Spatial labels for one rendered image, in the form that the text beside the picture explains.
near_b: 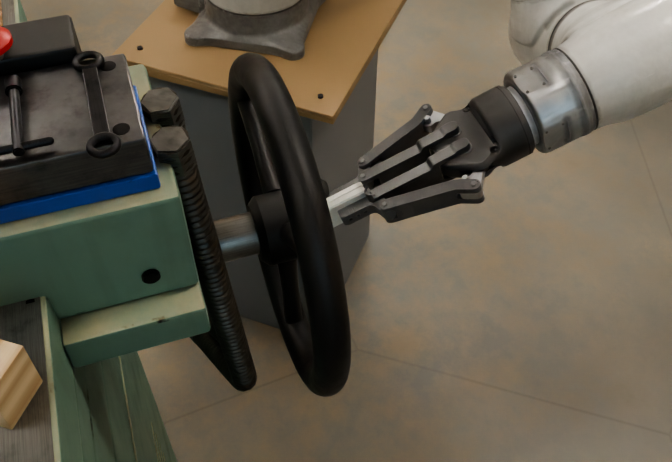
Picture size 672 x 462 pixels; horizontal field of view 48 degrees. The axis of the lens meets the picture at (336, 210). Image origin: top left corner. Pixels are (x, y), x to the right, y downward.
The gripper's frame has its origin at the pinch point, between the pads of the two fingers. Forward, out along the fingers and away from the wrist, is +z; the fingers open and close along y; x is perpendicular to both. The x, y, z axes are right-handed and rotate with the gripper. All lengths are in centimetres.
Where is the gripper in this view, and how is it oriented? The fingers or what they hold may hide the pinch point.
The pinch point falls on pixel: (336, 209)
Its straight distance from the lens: 76.3
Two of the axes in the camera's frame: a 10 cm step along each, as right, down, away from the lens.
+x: 3.3, 5.5, 7.7
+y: 3.2, 7.0, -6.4
